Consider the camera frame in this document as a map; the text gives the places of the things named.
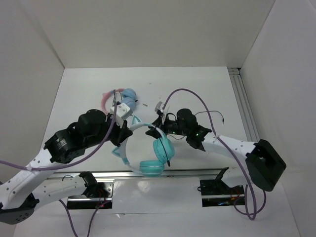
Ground black headphone audio cable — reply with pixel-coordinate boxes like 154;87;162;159
147;110;225;166

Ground aluminium rail at front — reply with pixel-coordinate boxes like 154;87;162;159
44;168;230;180

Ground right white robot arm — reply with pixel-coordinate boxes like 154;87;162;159
146;109;286;194

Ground aluminium rail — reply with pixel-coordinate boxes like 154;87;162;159
44;168;230;180
228;68;260;142

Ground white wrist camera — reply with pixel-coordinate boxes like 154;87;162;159
155;101;170;125
115;103;132;127

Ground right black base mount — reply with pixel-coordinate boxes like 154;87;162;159
197;179;245;207

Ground aluminium rail at right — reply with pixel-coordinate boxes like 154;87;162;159
228;68;260;142

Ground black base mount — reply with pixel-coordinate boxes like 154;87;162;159
197;179;245;207
66;180;114;210

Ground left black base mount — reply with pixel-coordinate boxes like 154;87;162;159
66;180;114;210

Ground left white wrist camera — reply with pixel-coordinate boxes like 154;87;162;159
115;103;132;127

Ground pink blue cat ear headphones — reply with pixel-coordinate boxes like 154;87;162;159
101;87;138;116

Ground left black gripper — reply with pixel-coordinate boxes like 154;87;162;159
85;112;132;148

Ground teal cat ear headphones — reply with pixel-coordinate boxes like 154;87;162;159
112;116;175;177

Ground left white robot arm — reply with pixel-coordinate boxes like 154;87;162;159
0;106;132;225

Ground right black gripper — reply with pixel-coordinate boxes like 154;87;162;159
146;113;189;141

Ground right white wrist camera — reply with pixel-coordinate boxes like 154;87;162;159
155;101;170;125

